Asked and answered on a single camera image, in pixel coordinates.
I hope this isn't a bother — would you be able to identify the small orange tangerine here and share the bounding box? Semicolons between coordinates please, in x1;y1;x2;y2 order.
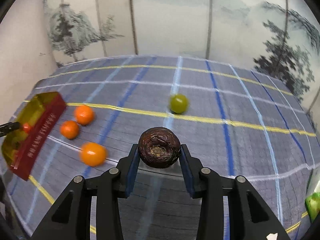
80;142;108;167

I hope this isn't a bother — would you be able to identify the gold metal tin box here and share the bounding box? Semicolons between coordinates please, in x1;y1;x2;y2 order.
1;92;66;181

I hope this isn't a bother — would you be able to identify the painted folding screen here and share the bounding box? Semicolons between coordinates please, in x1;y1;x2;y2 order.
42;0;319;113

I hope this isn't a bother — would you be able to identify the green lime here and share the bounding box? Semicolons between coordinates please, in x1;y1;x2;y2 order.
169;94;189;114

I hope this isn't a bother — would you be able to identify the blue plaid tablecloth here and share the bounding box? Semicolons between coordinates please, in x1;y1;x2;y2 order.
1;55;319;239

